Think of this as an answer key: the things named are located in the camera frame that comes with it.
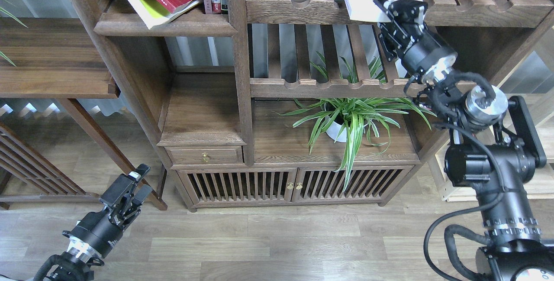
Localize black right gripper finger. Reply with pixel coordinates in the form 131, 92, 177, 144
373, 0, 390, 17

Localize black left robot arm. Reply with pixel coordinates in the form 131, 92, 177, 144
34, 163, 152, 281

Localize yellow green cover book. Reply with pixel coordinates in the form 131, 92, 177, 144
127, 0, 196, 29

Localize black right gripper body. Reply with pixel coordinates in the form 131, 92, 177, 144
378, 0, 457, 84

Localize green spider plant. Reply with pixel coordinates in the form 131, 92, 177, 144
273, 51, 438, 193

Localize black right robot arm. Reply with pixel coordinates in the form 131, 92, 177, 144
374, 0, 553, 281

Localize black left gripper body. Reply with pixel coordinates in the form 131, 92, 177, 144
62, 174, 141, 259

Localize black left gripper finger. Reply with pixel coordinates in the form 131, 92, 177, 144
132, 185, 152, 206
129, 163, 151, 183

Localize white plant pot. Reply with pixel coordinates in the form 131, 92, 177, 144
323, 102, 367, 145

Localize green plant leaves at left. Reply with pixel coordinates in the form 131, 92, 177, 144
0, 6, 28, 67

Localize dark wooden side table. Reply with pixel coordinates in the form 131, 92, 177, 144
0, 18, 168, 211

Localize dark wooden bookshelf cabinet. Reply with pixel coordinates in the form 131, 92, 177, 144
52, 0, 554, 212

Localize light wooden shelf rack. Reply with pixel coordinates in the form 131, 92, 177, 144
426, 26, 554, 201

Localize brass drawer knob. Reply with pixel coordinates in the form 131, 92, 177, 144
201, 153, 210, 163

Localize black cable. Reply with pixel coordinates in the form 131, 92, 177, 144
423, 203, 502, 281

